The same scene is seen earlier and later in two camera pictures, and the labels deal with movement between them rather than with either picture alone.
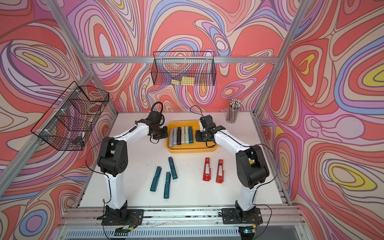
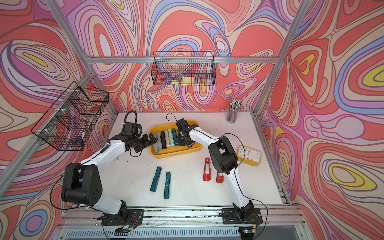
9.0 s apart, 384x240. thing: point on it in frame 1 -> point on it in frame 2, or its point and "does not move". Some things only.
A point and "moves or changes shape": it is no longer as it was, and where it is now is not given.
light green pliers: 186,135 moves or changes shape
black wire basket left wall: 65,125 does not move
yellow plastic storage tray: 195,147 moves or changes shape
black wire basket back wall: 186,67 does not move
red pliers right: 220,178 does not move
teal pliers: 155,179 does not move
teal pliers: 166,190 does not move
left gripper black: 165,135 -> 147,142
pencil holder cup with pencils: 233,111 does not move
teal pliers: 172,168 -> 178,135
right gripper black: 198,138 -> 183,144
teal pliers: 190,134 moves or changes shape
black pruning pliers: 179,135 moves or changes shape
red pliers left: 207,175 does not move
